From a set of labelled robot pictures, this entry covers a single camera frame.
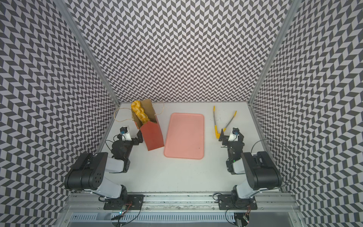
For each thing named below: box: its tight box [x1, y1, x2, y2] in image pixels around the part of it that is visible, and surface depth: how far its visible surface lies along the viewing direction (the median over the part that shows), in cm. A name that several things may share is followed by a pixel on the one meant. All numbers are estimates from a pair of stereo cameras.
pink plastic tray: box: [164, 112, 205, 160], surface depth 99 cm
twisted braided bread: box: [130, 100, 151, 125], surface depth 87 cm
